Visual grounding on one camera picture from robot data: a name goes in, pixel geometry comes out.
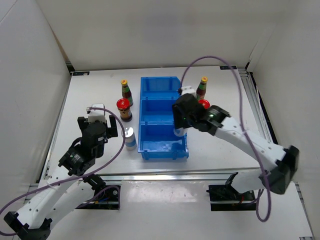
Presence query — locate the silver-cap white shaker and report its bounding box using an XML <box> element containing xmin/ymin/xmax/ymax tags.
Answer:
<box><xmin>173</xmin><ymin>127</ymin><xmax>188</xmax><ymax>137</ymax></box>
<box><xmin>121</xmin><ymin>127</ymin><xmax>137</xmax><ymax>150</ymax></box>

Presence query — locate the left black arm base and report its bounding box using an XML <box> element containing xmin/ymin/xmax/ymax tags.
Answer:
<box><xmin>76</xmin><ymin>184</ymin><xmax>121</xmax><ymax>210</ymax></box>

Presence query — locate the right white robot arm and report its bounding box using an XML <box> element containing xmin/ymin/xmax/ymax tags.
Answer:
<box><xmin>172</xmin><ymin>93</ymin><xmax>300</xmax><ymax>200</ymax></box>

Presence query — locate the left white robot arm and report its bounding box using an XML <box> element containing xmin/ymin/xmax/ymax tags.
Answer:
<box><xmin>3</xmin><ymin>114</ymin><xmax>123</xmax><ymax>240</ymax></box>

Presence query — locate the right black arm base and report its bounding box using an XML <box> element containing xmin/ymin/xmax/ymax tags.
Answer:
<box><xmin>206</xmin><ymin>185</ymin><xmax>257</xmax><ymax>212</ymax></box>

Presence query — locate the right red-lid chili jar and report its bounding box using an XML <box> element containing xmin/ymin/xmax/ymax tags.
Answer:
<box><xmin>198</xmin><ymin>99</ymin><xmax>211</xmax><ymax>109</ymax></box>

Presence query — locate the red-lid chili jar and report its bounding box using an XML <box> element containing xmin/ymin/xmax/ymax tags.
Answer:
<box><xmin>116</xmin><ymin>98</ymin><xmax>133</xmax><ymax>122</ymax></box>
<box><xmin>198</xmin><ymin>99</ymin><xmax>211</xmax><ymax>109</ymax></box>

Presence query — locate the right yellow-cap sauce bottle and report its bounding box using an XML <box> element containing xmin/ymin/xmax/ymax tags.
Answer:
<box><xmin>195</xmin><ymin>76</ymin><xmax>208</xmax><ymax>101</ymax></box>

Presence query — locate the yellow-cap sauce bottle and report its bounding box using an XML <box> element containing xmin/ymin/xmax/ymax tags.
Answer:
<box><xmin>195</xmin><ymin>76</ymin><xmax>208</xmax><ymax>101</ymax></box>
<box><xmin>120</xmin><ymin>79</ymin><xmax>134</xmax><ymax>107</ymax></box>

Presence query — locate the blue three-compartment plastic bin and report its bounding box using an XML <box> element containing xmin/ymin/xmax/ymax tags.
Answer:
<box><xmin>137</xmin><ymin>76</ymin><xmax>189</xmax><ymax>161</ymax></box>

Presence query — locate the left red-lid chili jar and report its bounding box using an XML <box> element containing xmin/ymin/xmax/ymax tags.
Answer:
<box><xmin>116</xmin><ymin>98</ymin><xmax>133</xmax><ymax>122</ymax></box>

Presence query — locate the left yellow-cap sauce bottle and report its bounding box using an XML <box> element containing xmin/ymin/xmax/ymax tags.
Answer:
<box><xmin>120</xmin><ymin>79</ymin><xmax>134</xmax><ymax>107</ymax></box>

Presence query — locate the left black corner label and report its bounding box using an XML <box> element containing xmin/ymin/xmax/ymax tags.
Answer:
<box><xmin>72</xmin><ymin>71</ymin><xmax>90</xmax><ymax>76</ymax></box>

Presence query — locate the black corner label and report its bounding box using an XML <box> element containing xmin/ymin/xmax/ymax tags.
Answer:
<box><xmin>72</xmin><ymin>71</ymin><xmax>90</xmax><ymax>76</ymax></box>
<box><xmin>219</xmin><ymin>65</ymin><xmax>237</xmax><ymax>70</ymax></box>

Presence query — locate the right black corner label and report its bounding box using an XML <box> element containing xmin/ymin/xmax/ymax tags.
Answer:
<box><xmin>219</xmin><ymin>65</ymin><xmax>237</xmax><ymax>70</ymax></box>

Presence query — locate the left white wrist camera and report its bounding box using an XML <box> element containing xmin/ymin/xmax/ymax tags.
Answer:
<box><xmin>86</xmin><ymin>107</ymin><xmax>107</xmax><ymax>124</ymax></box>

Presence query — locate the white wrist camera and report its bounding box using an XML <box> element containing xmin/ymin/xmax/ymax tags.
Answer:
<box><xmin>86</xmin><ymin>107</ymin><xmax>107</xmax><ymax>124</ymax></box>
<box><xmin>178</xmin><ymin>85</ymin><xmax>196</xmax><ymax>97</ymax></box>

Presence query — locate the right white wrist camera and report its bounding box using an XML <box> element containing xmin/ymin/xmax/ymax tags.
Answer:
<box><xmin>178</xmin><ymin>85</ymin><xmax>196</xmax><ymax>97</ymax></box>

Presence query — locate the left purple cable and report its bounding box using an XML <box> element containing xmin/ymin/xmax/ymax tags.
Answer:
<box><xmin>0</xmin><ymin>107</ymin><xmax>126</xmax><ymax>236</ymax></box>

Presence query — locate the purple cable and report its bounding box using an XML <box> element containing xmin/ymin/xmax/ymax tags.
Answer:
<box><xmin>180</xmin><ymin>55</ymin><xmax>272</xmax><ymax>223</ymax></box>
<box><xmin>0</xmin><ymin>107</ymin><xmax>126</xmax><ymax>236</ymax></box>

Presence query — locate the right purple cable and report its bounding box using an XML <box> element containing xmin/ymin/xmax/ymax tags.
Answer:
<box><xmin>180</xmin><ymin>55</ymin><xmax>272</xmax><ymax>223</ymax></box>

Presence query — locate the aluminium right rail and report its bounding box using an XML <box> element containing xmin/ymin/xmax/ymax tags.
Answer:
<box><xmin>237</xmin><ymin>68</ymin><xmax>278</xmax><ymax>144</ymax></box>

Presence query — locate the aluminium rail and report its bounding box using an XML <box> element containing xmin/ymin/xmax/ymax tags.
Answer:
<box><xmin>237</xmin><ymin>68</ymin><xmax>278</xmax><ymax>144</ymax></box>
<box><xmin>24</xmin><ymin>167</ymin><xmax>301</xmax><ymax>198</ymax></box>

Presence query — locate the aluminium front rail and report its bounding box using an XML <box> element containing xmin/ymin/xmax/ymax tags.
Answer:
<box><xmin>24</xmin><ymin>167</ymin><xmax>301</xmax><ymax>198</ymax></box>

